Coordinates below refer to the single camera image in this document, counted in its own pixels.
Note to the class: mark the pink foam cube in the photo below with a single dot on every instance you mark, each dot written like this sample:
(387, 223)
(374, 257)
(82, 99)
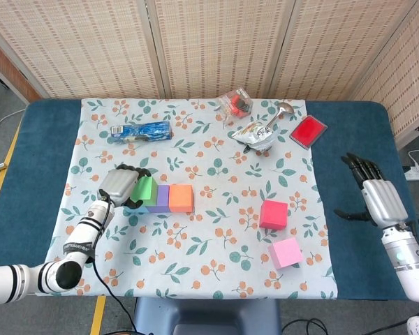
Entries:
(285, 254)

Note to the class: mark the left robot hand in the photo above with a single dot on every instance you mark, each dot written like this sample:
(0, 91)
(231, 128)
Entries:
(117, 185)

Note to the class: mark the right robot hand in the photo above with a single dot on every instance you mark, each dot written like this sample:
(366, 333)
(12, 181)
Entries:
(384, 202)

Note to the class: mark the woven bamboo folding screen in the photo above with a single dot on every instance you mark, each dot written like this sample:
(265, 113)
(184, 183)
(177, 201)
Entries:
(90, 35)

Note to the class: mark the floral fruit print tablecloth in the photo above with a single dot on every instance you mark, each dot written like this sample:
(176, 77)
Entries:
(202, 258)

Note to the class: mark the metal spoon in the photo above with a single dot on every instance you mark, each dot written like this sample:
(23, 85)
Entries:
(285, 108)

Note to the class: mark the blue felt table cover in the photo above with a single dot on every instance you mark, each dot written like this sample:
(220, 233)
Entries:
(352, 251)

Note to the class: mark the light blue foam cube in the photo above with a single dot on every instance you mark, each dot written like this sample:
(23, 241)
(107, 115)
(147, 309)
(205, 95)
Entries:
(139, 208)

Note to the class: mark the red foam cube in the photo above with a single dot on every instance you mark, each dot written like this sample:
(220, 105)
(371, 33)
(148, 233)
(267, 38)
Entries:
(273, 214)

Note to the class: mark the silver snack bag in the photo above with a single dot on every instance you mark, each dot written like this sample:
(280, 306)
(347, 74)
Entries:
(255, 137)

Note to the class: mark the red ink pad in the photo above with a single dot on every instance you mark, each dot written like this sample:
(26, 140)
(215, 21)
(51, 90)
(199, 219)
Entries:
(308, 132)

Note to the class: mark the blue cookie box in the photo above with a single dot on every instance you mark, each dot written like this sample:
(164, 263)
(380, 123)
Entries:
(141, 132)

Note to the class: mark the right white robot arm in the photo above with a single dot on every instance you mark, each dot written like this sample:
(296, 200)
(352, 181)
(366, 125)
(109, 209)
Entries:
(408, 265)

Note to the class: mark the small black clip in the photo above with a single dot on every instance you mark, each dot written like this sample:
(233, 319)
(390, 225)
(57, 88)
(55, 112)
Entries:
(247, 149)

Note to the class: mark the green foam cube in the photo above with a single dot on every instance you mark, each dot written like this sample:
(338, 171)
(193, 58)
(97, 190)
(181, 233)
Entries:
(145, 190)

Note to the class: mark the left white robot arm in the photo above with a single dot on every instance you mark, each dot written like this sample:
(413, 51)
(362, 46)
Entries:
(80, 237)

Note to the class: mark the clear plastic toy box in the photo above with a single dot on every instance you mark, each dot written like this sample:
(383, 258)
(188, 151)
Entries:
(235, 103)

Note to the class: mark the purple foam cube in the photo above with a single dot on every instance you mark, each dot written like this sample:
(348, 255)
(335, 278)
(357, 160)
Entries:
(163, 200)

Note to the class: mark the orange foam cube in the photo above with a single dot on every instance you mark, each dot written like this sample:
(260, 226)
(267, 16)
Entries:
(181, 199)

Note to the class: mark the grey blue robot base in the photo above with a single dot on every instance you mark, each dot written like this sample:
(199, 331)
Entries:
(206, 317)

